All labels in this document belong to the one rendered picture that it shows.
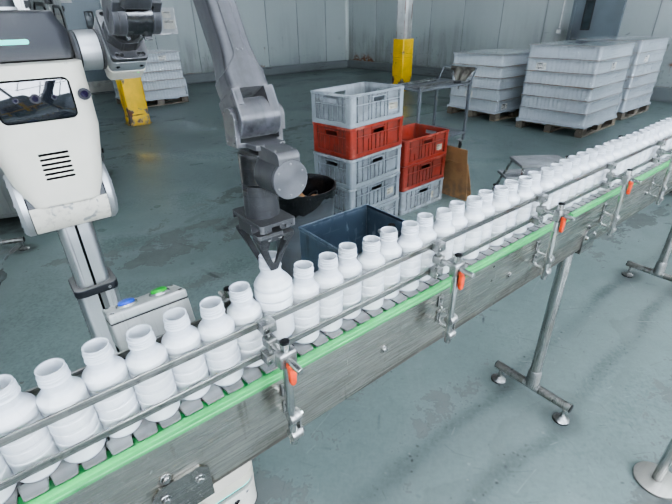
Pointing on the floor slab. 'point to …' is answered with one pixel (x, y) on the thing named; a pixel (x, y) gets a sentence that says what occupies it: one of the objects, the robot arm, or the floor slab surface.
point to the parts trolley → (437, 98)
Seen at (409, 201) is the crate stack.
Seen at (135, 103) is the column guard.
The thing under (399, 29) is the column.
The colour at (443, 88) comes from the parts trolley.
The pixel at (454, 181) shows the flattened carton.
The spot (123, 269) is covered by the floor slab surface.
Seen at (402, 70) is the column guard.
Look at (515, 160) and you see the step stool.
